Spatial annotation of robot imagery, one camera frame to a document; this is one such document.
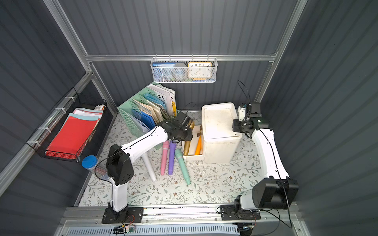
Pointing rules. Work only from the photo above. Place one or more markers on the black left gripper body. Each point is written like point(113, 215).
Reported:
point(183, 128)

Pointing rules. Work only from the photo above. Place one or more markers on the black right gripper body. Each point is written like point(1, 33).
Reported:
point(238, 126)

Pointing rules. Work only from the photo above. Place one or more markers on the gold microphone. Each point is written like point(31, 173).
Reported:
point(188, 143)

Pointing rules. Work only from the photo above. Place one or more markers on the purple microphone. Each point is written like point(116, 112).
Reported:
point(172, 148)

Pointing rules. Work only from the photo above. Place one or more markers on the pink microphone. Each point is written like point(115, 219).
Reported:
point(165, 148)

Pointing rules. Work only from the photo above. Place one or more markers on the white bottom drawer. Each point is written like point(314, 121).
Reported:
point(192, 156)

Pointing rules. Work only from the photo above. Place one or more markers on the white three-drawer storage unit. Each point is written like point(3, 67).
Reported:
point(220, 142)

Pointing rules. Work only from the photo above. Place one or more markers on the white microphone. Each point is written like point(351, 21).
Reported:
point(149, 167)

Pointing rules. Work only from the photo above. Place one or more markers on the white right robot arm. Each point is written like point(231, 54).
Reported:
point(276, 190)

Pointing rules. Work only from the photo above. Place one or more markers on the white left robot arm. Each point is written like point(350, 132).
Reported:
point(119, 163)

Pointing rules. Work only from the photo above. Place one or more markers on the orange microphone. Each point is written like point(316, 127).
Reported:
point(199, 145)

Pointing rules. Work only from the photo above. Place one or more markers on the blue folder in organizer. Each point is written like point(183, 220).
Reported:
point(144, 118)

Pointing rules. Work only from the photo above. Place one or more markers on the mint green file organizer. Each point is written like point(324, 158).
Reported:
point(148, 107)

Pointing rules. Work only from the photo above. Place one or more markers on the white magazine in organizer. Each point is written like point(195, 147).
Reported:
point(167, 95)

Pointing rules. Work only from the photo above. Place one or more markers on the grey tape roll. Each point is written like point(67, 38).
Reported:
point(179, 72)

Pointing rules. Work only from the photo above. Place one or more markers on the blue box in basket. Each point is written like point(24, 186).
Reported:
point(162, 71)

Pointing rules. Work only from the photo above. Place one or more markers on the yellow alarm clock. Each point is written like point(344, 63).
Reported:
point(200, 70)

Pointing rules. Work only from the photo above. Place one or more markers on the blue-lid clear jar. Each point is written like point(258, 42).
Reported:
point(96, 167)

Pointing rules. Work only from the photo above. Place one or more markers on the red paper folder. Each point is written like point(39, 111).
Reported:
point(73, 134)

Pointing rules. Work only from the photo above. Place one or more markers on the white ribbed front cover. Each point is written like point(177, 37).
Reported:
point(157, 230)

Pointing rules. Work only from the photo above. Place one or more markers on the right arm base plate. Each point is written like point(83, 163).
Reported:
point(230, 213)

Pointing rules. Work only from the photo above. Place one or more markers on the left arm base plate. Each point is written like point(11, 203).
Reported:
point(126, 215)

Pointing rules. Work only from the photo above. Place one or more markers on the black wire wall tray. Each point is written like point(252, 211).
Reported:
point(46, 133)

